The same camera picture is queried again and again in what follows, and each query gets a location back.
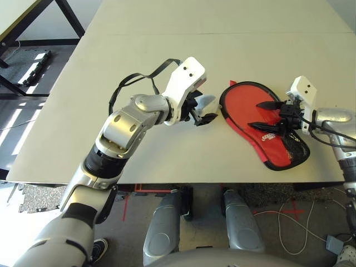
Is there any black right wrist braided cable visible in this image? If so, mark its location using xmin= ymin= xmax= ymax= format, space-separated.
xmin=299 ymin=111 xmax=356 ymax=147

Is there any looped white floor cable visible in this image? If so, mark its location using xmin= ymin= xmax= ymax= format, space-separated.
xmin=252 ymin=187 xmax=356 ymax=255

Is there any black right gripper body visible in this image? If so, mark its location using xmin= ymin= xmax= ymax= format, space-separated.
xmin=279 ymin=100 xmax=304 ymax=137

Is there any black metal table frame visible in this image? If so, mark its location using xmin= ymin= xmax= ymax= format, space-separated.
xmin=0 ymin=0 xmax=86 ymax=98

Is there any speckled grey foam mat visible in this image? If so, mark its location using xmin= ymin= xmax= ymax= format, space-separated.
xmin=18 ymin=183 xmax=69 ymax=215

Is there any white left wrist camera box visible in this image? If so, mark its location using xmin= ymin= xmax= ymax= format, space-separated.
xmin=164 ymin=57 xmax=208 ymax=126

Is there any dark speckled foam mat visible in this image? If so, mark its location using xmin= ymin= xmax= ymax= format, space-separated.
xmin=241 ymin=183 xmax=296 ymax=208

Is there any grey robot right leg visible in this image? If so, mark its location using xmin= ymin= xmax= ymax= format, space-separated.
xmin=224 ymin=189 xmax=265 ymax=253

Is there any grey foot pedal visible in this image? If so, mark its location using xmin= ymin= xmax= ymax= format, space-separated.
xmin=325 ymin=235 xmax=345 ymax=253

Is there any white perforated shoe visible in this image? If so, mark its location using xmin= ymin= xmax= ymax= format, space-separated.
xmin=337 ymin=244 xmax=356 ymax=267

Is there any grey robot left leg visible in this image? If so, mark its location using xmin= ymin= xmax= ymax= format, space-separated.
xmin=143 ymin=191 xmax=181 ymax=266

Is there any grey robot leg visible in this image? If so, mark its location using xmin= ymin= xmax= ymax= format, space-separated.
xmin=143 ymin=191 xmax=181 ymax=266
xmin=224 ymin=189 xmax=265 ymax=253

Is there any black left wrist ribbon cable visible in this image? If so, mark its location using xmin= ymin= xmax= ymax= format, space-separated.
xmin=109 ymin=58 xmax=185 ymax=112

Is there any black support post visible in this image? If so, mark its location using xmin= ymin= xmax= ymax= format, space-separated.
xmin=179 ymin=185 xmax=194 ymax=222

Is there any pale side table top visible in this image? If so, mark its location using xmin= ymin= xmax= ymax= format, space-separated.
xmin=0 ymin=0 xmax=31 ymax=38

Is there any black white sneaker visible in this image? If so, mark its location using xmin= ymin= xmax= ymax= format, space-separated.
xmin=91 ymin=238 xmax=110 ymax=263

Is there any thin straight white floor cable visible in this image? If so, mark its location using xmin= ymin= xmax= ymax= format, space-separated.
xmin=0 ymin=118 xmax=37 ymax=131

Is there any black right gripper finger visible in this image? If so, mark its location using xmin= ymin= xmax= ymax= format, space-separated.
xmin=249 ymin=122 xmax=281 ymax=131
xmin=256 ymin=101 xmax=283 ymax=110

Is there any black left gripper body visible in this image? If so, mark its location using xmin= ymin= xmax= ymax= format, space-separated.
xmin=182 ymin=96 xmax=200 ymax=123

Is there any grey robot torso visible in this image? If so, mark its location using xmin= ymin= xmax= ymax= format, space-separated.
xmin=164 ymin=247 xmax=281 ymax=267

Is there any red black paddle case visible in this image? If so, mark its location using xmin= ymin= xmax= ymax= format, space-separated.
xmin=219 ymin=80 xmax=311 ymax=171

